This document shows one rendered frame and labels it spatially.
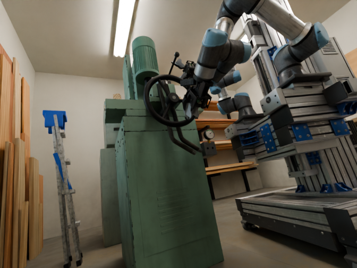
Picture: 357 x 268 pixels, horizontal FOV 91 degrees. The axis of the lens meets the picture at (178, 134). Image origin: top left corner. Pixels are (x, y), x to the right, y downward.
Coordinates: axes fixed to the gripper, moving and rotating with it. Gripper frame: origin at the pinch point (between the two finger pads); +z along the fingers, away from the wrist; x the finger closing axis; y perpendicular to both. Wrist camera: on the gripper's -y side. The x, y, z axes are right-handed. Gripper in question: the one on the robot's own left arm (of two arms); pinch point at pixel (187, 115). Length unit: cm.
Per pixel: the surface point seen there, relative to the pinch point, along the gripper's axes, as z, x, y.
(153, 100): 4.6, -9.7, -20.7
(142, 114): 14.4, -14.4, -22.5
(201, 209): 42, 8, 27
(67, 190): 86, -62, -31
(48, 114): 57, -72, -85
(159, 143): 23.3, -8.1, -7.0
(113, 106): 11.7, -28.9, -26.7
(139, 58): 1, -6, -68
